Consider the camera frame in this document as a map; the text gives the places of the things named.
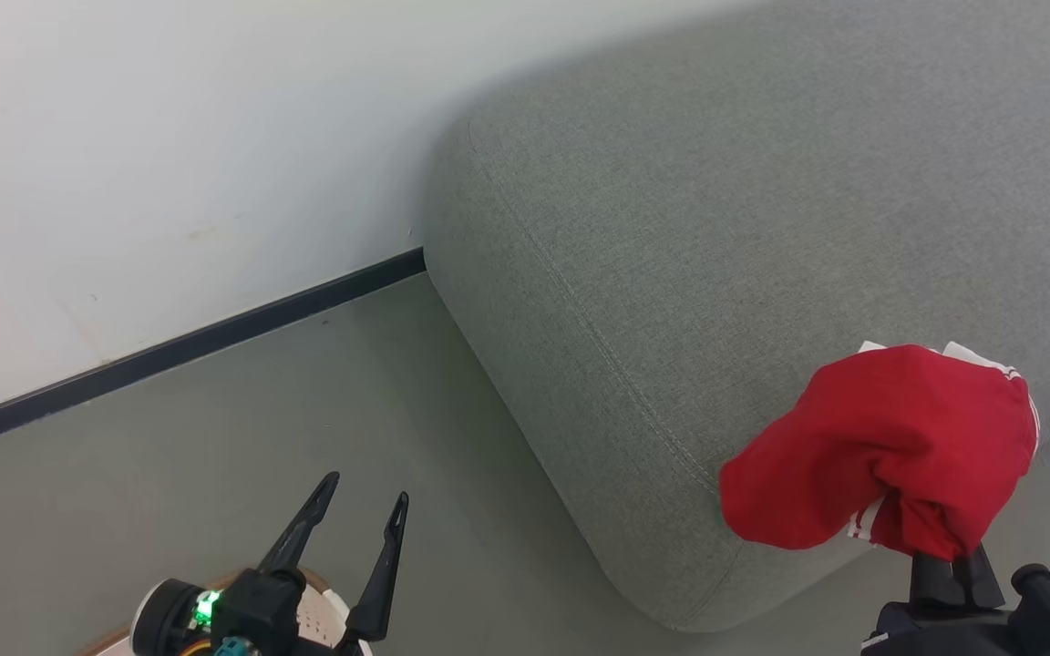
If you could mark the grey fabric sofa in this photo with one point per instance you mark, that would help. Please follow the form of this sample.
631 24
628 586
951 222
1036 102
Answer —
671 228

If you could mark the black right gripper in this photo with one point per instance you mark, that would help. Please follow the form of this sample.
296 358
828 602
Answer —
940 633

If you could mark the red garment with white stripes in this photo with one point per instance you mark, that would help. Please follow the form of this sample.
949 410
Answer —
880 437

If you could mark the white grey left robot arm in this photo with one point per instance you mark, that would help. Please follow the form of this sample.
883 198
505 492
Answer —
156 620

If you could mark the dark wall baseboard strip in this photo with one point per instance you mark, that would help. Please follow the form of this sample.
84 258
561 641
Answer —
169 351

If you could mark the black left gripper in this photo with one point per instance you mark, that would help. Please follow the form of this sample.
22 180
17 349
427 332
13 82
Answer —
256 610

